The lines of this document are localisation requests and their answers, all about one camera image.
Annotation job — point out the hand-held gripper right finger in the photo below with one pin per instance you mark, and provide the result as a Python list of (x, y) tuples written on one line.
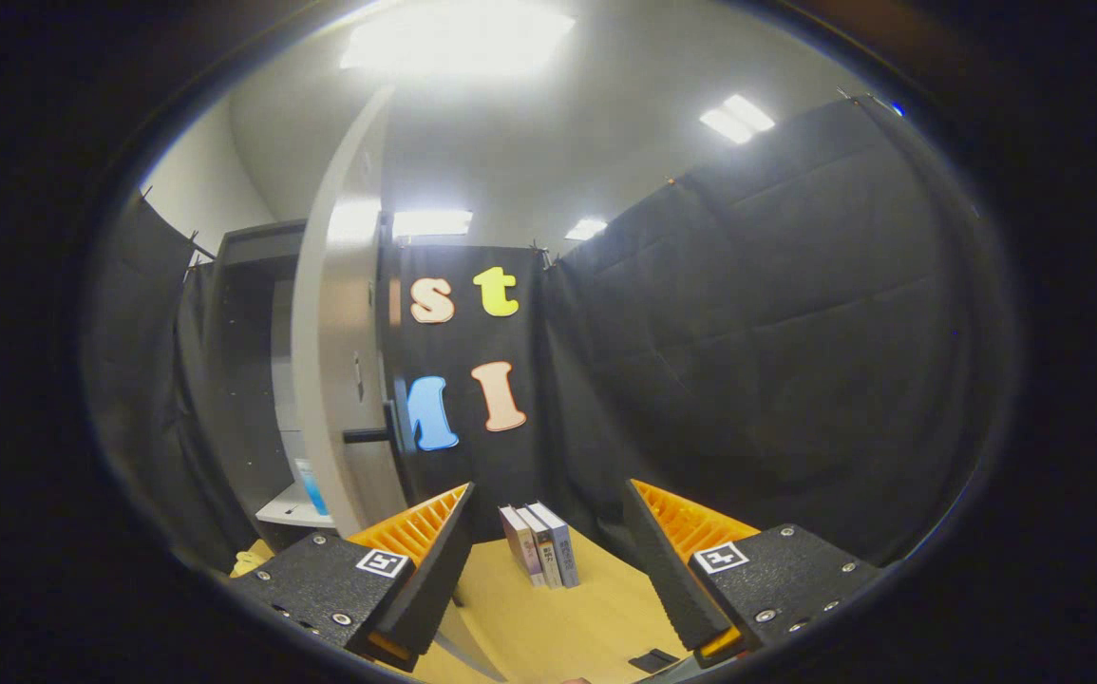
[(667, 570)]

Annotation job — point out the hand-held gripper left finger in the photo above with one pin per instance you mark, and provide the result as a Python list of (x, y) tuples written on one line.
[(434, 570)]

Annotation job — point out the white and blue tube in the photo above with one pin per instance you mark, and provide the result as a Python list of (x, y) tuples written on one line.
[(311, 486)]

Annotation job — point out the pink-brown book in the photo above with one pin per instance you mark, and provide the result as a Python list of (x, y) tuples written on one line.
[(521, 551)]

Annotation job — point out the blue-grey book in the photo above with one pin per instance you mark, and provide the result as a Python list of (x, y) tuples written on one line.
[(562, 546)]

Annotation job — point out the white book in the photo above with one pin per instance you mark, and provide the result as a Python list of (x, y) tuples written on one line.
[(544, 556)]

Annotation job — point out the yellow plush toy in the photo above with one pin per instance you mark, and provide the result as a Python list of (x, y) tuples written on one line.
[(249, 563)]

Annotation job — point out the black backdrop cloth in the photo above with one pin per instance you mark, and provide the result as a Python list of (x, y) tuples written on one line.
[(747, 332)]

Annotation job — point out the dark grey cabinet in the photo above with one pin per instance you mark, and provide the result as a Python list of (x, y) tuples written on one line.
[(244, 380)]

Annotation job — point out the small ceiling light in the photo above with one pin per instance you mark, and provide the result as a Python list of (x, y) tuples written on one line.
[(586, 229), (431, 223)]

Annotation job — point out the twin strip ceiling light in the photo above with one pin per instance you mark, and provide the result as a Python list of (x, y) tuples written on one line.
[(738, 119)]

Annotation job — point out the large ceiling light panel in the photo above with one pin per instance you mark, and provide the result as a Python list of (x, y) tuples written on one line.
[(458, 38)]

